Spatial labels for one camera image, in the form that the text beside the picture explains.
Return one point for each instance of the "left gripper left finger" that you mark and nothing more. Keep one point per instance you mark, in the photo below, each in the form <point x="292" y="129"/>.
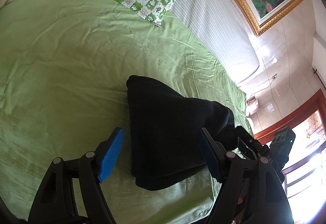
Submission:
<point x="108" y="153"/>

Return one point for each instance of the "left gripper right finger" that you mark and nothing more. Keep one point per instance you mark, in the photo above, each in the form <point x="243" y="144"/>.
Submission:
<point x="212" y="152"/>

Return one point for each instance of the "black pants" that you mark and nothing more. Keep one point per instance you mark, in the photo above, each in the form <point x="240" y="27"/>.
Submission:
<point x="163" y="130"/>

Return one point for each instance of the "green bed sheet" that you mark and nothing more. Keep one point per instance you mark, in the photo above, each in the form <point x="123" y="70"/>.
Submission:
<point x="64" y="67"/>

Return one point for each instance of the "white striped quilt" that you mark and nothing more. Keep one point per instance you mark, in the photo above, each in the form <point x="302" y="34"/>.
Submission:
<point x="217" y="27"/>

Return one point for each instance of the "black camera box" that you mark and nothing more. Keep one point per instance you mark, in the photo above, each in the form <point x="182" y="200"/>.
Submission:
<point x="281" y="146"/>

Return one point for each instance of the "red wooden door frame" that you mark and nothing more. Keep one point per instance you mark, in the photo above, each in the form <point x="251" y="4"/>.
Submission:
<point x="313" y="104"/>

